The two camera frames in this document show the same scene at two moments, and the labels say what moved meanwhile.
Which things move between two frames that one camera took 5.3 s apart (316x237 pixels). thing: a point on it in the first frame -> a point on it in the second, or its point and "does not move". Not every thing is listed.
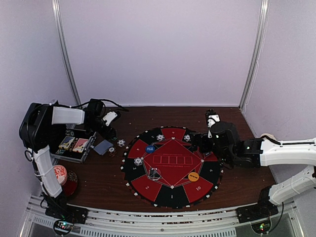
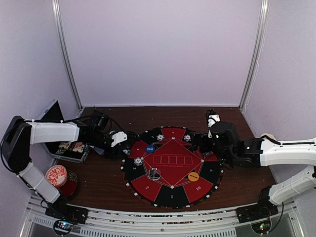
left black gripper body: (96, 127) -> (98, 138)
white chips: (138, 161) does not move
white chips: (187, 138) does not move
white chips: (160, 137) does not move
